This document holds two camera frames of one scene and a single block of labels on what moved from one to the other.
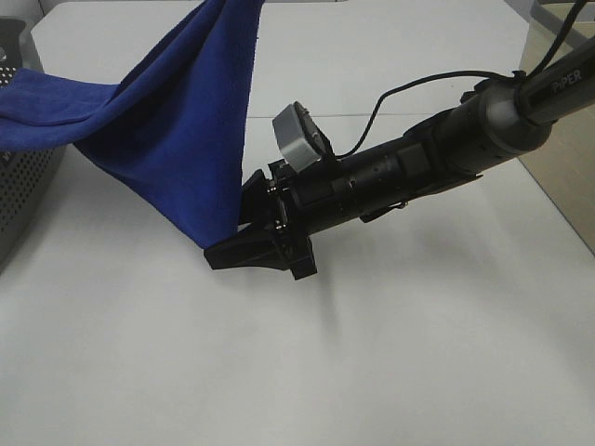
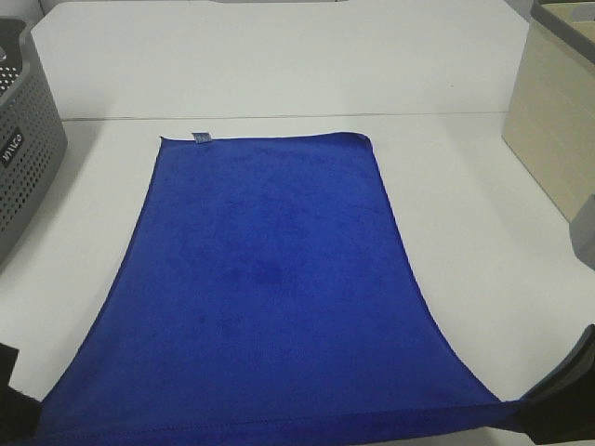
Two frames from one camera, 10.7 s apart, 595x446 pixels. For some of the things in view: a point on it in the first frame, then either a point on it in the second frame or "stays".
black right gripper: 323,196 -> 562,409
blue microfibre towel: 173,130 -> 263,300
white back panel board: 334,57 stays
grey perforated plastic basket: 26,177 stays
